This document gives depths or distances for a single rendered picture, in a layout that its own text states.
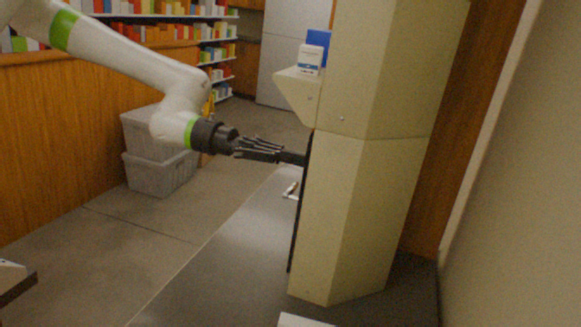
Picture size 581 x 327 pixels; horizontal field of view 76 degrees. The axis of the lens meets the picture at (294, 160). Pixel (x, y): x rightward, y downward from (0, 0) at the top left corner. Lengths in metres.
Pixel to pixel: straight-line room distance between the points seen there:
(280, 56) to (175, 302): 5.26
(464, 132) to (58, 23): 1.11
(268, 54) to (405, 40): 5.34
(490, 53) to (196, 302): 1.00
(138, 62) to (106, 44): 0.09
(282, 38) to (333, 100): 5.21
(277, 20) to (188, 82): 5.02
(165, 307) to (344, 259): 0.45
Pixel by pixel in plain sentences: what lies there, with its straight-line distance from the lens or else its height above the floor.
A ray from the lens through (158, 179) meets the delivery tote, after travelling 3.22.
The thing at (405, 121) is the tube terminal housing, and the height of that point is 1.45.
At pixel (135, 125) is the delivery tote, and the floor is 0.61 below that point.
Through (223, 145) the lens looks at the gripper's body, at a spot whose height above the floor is 1.31.
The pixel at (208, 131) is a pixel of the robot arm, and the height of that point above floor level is 1.34.
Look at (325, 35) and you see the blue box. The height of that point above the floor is 1.59.
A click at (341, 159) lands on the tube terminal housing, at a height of 1.35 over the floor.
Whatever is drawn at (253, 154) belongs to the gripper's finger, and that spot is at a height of 1.31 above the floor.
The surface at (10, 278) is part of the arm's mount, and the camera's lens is 1.14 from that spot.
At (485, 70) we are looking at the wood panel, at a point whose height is 1.56.
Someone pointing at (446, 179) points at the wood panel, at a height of 1.23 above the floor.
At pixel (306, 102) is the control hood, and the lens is 0.81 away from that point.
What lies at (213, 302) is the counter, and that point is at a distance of 1.02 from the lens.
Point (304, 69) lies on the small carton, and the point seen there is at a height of 1.52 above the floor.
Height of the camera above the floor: 1.66
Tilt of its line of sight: 23 degrees down
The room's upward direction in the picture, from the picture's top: 9 degrees clockwise
